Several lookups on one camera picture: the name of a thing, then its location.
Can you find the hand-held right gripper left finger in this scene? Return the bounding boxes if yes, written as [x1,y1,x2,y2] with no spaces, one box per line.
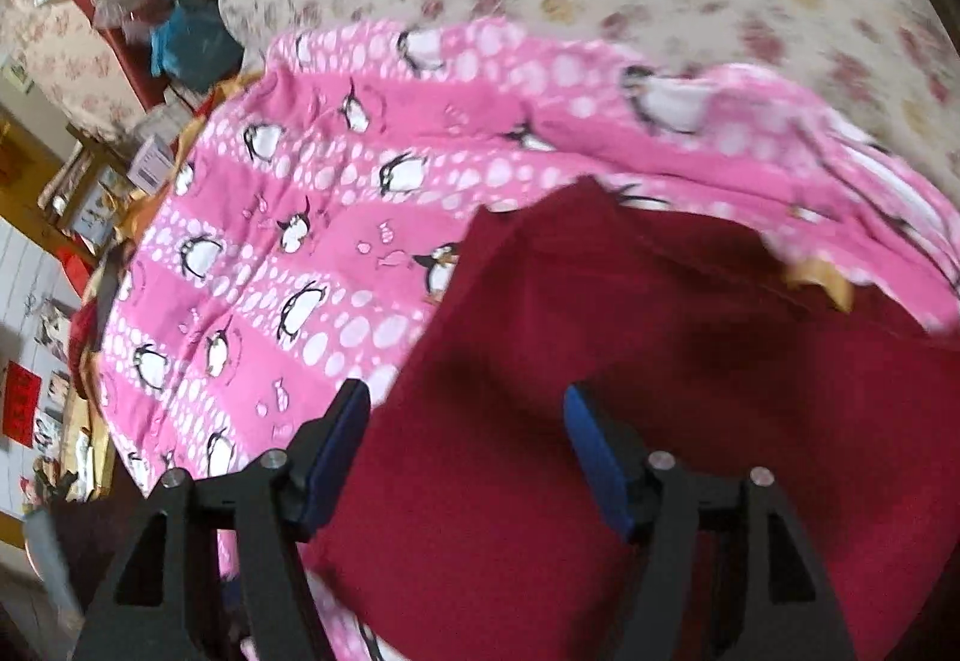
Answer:
[71,377,372,661]

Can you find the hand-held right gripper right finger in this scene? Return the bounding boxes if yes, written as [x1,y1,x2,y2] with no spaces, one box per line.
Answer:
[564,383,856,661]

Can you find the dark red garment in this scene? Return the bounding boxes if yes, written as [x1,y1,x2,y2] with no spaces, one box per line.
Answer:
[304,177,960,661]

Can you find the pink penguin print blanket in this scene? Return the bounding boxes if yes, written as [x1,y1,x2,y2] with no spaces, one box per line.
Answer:
[94,19,960,661]

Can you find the red paper sheet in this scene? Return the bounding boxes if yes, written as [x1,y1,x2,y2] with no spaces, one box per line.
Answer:
[0,364,42,448]

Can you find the white cardboard box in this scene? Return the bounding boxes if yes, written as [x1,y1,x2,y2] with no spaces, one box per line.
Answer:
[129,131,177,193]

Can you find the wooden shelf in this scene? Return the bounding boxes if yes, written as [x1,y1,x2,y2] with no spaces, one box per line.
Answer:
[0,106,136,272]

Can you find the blue plastic bag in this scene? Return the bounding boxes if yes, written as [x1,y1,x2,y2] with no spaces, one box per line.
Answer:
[146,0,245,95]

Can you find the red board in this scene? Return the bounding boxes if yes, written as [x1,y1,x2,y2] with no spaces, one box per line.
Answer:
[49,0,166,110]

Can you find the floral cloth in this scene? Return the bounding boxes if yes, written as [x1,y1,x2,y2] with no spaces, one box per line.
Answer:
[0,0,151,122]

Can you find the clear plastic bag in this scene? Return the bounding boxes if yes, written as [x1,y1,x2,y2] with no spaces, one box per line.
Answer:
[86,0,158,43]

